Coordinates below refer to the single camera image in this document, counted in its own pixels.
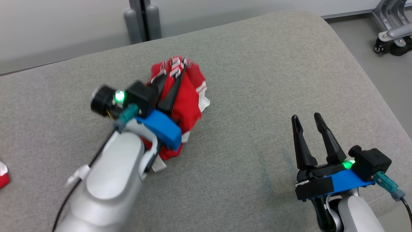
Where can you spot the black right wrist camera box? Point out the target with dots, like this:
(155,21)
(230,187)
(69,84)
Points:
(371,162)

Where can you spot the grey metal stand with casters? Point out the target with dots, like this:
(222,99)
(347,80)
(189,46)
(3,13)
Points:
(394,32)

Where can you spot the red white-sleeved jersey shirt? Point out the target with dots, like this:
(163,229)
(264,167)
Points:
(190,96)

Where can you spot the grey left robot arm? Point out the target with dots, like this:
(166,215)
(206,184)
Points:
(112,174)

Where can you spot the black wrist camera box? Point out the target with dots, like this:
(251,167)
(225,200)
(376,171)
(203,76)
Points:
(371,162)
(141,96)

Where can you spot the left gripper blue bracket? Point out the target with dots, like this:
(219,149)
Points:
(161,127)

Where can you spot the grey partition post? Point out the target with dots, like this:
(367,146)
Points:
(143,19)

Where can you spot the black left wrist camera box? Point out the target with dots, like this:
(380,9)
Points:
(141,96)

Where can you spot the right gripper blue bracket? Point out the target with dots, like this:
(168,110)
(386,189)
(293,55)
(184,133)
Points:
(322,185)

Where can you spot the red white-striped shorts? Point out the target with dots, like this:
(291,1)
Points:
(2,177)

